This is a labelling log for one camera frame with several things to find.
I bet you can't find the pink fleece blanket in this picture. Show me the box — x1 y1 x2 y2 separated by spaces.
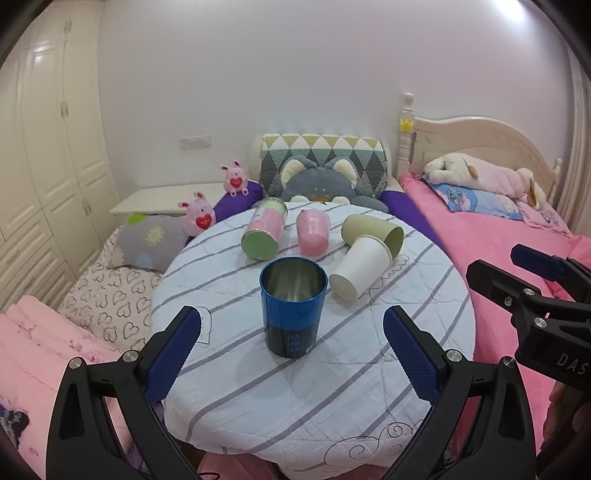
399 173 591 416

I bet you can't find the cream wardrobe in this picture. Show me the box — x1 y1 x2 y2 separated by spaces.
0 0 122 310

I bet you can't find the pink floral quilt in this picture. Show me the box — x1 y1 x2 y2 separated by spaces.
0 295 153 480

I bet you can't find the white and pink dog plush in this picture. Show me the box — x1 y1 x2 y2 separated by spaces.
424 154 539 206

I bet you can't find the white paper cup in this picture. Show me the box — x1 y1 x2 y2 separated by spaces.
329 235 393 303

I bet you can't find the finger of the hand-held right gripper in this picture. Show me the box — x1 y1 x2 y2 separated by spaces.
510 244 591 302
465 260 591 334

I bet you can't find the round table with striped cloth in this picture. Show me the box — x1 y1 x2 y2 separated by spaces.
151 205 476 476

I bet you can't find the pink pig plush toy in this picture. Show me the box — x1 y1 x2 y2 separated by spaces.
178 191 218 237
219 160 250 197

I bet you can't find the blue metal cup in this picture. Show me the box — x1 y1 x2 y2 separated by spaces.
259 257 329 360

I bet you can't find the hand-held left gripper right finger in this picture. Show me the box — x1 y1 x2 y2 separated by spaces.
383 305 539 480

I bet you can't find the olive green cup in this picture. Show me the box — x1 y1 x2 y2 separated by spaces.
342 213 404 259

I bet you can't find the cream bed headboard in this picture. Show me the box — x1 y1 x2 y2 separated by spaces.
397 92 564 208

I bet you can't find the person's right hand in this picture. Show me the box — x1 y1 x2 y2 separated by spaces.
544 382 591 460

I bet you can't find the grey cat plush pillow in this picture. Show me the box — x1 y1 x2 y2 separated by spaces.
279 155 391 213

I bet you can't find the heart print bedsheet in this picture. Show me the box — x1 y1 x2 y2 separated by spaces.
58 226 185 356

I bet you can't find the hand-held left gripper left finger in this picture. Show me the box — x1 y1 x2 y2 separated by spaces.
46 305 204 480

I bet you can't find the purple sheet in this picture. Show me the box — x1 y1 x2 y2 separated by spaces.
185 182 439 245

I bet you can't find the pink cup with green base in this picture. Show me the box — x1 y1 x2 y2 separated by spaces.
241 198 289 259

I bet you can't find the pink plastic cup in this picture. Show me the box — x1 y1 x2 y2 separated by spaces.
296 209 331 257

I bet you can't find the grey flower print pillow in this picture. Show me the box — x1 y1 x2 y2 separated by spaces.
115 213 190 273

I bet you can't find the white nightstand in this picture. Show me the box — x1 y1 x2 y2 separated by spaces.
110 182 229 217

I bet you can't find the triangle pattern cushion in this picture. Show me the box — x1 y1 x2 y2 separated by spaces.
259 134 387 199

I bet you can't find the white curtain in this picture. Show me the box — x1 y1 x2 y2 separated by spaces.
566 41 591 236

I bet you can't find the blue cartoon print pillow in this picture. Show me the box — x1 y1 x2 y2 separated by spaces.
427 181 571 234

